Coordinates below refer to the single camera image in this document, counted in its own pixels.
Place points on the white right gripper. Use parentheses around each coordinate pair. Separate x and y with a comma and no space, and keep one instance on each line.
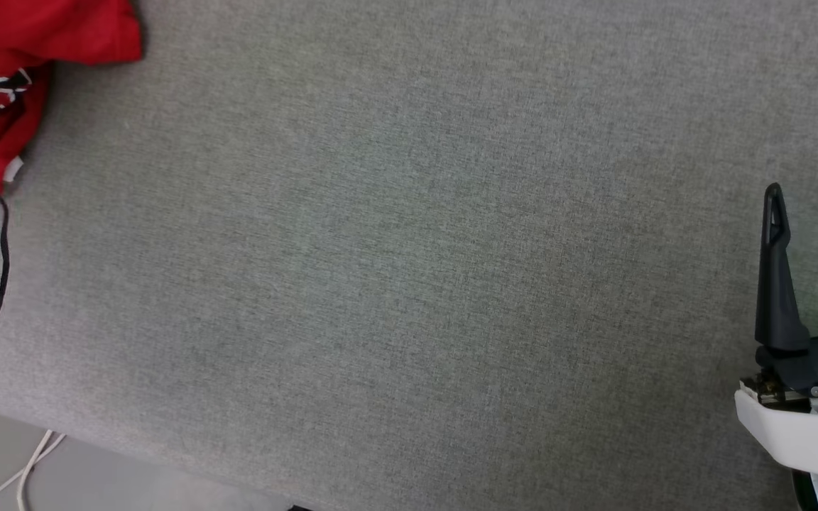
(814,433)

